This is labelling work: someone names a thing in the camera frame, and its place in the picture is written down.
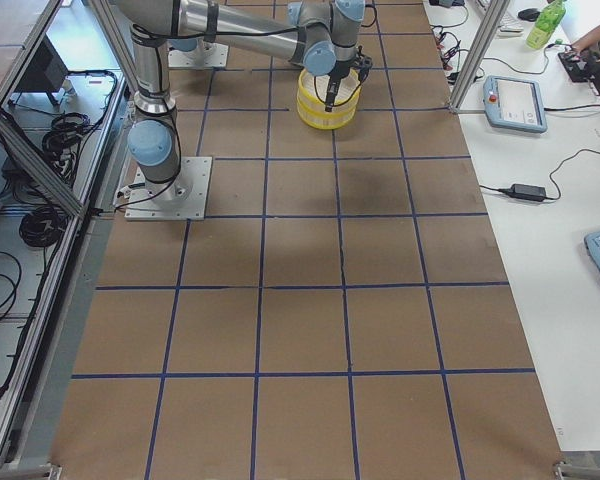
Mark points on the green drink bottle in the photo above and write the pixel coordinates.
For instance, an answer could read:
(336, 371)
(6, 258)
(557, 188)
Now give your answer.
(546, 24)

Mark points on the black power adapter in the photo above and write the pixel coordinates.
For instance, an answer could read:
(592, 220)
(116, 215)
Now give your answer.
(527, 192)

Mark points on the aluminium frame post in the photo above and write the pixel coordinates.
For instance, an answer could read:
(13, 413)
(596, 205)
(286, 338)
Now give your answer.
(481, 42)

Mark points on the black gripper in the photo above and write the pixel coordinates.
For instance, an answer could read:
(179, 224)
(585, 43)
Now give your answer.
(337, 73)

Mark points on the teach pendant with red button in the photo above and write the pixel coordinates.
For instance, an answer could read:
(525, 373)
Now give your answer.
(514, 104)

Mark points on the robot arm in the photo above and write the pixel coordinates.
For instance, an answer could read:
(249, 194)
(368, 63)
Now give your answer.
(321, 37)

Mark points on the yellow steamer basket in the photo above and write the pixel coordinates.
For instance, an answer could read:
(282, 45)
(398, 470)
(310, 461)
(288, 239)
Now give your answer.
(314, 88)
(314, 115)

